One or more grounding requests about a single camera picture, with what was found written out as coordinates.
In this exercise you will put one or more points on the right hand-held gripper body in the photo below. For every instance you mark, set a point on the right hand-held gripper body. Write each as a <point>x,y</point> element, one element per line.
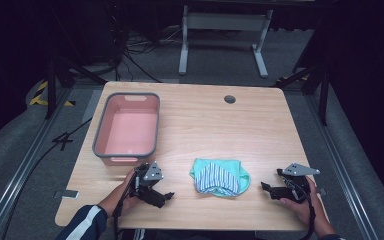
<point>296,182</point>

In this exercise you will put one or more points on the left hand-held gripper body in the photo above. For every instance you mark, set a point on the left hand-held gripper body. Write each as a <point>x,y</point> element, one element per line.
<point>151,174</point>

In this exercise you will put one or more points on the teal striped underpants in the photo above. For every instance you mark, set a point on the teal striped underpants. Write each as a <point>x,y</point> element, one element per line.
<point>220,176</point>

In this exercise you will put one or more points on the pink basin with grey rim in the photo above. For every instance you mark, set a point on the pink basin with grey rim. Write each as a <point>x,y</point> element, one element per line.
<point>128,131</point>

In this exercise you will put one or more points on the person's right hand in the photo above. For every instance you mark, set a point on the person's right hand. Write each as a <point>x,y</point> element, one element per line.
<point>308,210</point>

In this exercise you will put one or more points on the person's left hand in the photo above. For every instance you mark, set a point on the person's left hand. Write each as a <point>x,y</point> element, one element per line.
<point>118,196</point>

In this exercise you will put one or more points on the black tripod stand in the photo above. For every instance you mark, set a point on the black tripod stand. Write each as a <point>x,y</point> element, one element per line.
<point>323,90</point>
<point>51,86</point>

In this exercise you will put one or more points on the yellow and black floor tape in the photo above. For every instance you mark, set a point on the yellow and black floor tape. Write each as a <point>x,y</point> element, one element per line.
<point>40,99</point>

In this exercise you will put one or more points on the small metal table bracket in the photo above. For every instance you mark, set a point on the small metal table bracket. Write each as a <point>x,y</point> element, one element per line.
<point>321,191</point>
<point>67,194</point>

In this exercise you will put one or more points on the aluminium floor rail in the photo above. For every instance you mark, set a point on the aluminium floor rail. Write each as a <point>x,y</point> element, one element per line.
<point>343,166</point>
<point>20,173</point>

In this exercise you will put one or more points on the grey metal table frame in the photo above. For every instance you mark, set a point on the grey metal table frame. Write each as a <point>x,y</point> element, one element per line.
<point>225,21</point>

